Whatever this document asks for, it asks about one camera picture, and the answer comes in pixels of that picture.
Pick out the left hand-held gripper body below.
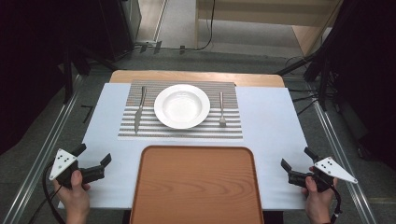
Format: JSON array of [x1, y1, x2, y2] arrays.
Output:
[[49, 148, 106, 189]]

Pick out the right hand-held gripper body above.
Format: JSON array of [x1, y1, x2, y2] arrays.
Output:
[[288, 156, 359, 193]]

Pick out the metal table knife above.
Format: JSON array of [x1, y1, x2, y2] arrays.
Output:
[[134, 86, 148, 134]]

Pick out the metal fork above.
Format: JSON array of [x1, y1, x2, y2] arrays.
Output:
[[219, 91, 227, 128]]

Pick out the brown wooden tray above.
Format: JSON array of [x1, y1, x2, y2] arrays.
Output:
[[129, 145, 265, 224]]

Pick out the person's left hand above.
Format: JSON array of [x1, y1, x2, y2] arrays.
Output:
[[51, 169, 92, 220]]

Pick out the person's right hand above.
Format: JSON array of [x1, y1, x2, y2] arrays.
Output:
[[302, 167, 339, 222]]

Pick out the small black bent bar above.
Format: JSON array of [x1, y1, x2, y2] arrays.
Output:
[[80, 105, 94, 124]]

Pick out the white table board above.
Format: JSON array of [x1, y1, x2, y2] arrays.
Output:
[[57, 82, 314, 211]]

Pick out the black metal stand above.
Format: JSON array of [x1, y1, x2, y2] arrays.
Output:
[[276, 46, 335, 112], [60, 43, 118, 105]]

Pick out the striped woven placemat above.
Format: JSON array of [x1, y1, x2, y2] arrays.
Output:
[[117, 79, 245, 140]]

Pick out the white round plate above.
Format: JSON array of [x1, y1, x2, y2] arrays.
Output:
[[153, 83, 211, 130]]

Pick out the dark curtain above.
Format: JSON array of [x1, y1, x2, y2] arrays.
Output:
[[0, 0, 106, 155], [328, 0, 396, 171]]

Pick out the light wooden table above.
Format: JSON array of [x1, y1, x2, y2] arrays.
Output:
[[109, 69, 286, 89]]

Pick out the dark cabinet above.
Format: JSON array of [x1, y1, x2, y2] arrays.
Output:
[[99, 0, 142, 62]]

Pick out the light wooden shelf unit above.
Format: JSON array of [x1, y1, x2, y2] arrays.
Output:
[[194, 0, 344, 57]]

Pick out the metal floor rail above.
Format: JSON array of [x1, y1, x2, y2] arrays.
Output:
[[1, 74, 83, 224], [311, 99, 379, 224]]

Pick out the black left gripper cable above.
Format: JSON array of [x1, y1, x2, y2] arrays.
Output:
[[28, 160, 68, 224]]

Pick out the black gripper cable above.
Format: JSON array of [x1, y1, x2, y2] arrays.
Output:
[[323, 178, 343, 224], [28, 160, 68, 224]]

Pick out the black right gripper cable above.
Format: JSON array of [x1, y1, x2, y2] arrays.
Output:
[[323, 178, 343, 224]]

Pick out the black floor cables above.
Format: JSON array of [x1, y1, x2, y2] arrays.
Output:
[[288, 87, 323, 117]]

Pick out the thin black hanging cable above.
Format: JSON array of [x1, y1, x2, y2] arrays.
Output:
[[178, 0, 217, 52]]

